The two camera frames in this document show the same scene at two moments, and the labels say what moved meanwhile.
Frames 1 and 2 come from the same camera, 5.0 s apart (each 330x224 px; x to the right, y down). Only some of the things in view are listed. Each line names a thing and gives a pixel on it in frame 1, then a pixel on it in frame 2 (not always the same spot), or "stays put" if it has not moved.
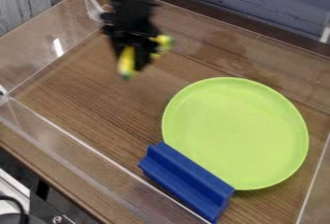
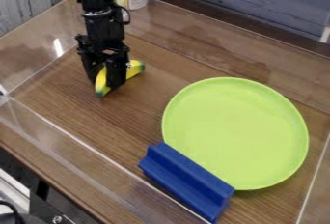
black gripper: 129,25 -> 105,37
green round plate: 240,128 stays put
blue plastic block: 185,182 stays put
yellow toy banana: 127,65 -> 134,68
